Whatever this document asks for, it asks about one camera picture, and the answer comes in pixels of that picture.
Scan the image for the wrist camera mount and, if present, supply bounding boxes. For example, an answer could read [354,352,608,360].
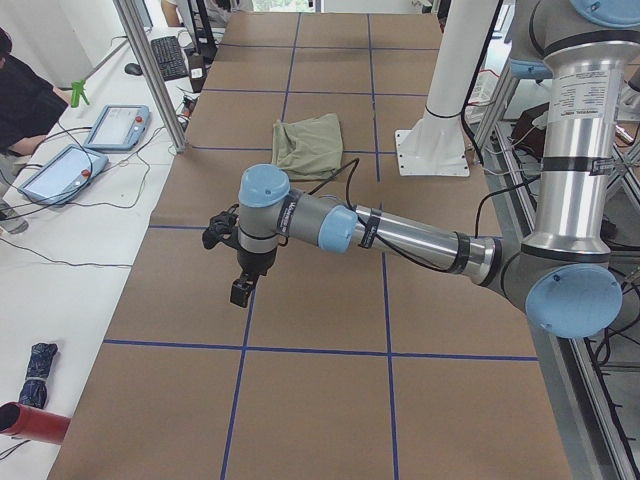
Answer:
[202,204,239,250]

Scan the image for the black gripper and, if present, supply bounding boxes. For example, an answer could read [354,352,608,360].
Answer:
[230,246,277,307]

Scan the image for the green plastic clamp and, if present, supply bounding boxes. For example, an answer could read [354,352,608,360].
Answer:
[70,79,90,108]

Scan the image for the black computer mouse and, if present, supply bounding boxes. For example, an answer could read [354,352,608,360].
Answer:
[124,63,143,76]

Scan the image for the dark blue rolled cloth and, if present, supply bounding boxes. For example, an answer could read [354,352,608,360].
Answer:
[18,342,58,409]

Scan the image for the teach pendant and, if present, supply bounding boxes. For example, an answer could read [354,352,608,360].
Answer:
[18,145,108,205]
[83,104,150,153]

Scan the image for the black computer keyboard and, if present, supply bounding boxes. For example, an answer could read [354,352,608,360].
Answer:
[150,36,189,81]

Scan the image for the aluminium frame post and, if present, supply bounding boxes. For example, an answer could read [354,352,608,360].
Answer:
[113,0,187,153]

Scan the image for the upper teach pendant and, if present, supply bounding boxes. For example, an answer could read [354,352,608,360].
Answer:
[83,104,150,153]

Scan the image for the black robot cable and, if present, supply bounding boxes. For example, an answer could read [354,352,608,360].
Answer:
[299,157,544,274]

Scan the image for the aluminium frame rail structure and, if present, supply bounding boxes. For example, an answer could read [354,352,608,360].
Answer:
[474,67,639,479]

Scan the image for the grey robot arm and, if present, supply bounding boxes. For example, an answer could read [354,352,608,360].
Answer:
[230,1,639,338]

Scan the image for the seated person dark clothes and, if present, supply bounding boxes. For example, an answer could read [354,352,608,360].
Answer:
[1,29,70,156]

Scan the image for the red cylinder bottle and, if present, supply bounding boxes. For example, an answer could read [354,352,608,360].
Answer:
[1,402,71,445]

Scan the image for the olive green long-sleeve shirt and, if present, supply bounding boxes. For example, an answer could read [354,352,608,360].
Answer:
[271,113,343,181]

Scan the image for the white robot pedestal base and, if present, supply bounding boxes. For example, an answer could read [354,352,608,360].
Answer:
[395,0,502,177]

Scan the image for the black power box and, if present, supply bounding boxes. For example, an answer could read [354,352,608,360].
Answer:
[512,103,549,158]

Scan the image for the lower teach pendant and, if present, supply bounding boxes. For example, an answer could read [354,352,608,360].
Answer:
[18,145,108,205]

